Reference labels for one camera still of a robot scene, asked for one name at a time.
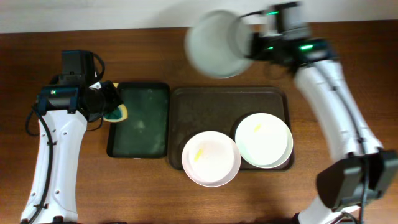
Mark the pale green plate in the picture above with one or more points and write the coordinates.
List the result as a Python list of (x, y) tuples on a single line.
[(217, 45)]

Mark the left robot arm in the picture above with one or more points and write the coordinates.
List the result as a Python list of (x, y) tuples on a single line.
[(64, 108)]

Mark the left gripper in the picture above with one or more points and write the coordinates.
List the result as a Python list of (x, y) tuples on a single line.
[(115, 97)]

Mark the green and yellow sponge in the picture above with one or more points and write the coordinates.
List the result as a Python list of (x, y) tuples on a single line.
[(119, 111)]

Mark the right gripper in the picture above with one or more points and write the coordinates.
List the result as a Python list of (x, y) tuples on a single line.
[(253, 41)]

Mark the small black tray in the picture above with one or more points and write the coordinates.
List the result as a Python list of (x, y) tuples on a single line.
[(143, 134)]

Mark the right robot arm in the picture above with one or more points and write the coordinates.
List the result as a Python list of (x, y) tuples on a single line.
[(362, 170)]

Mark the white plate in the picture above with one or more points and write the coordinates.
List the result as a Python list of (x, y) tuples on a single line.
[(264, 140), (211, 159)]

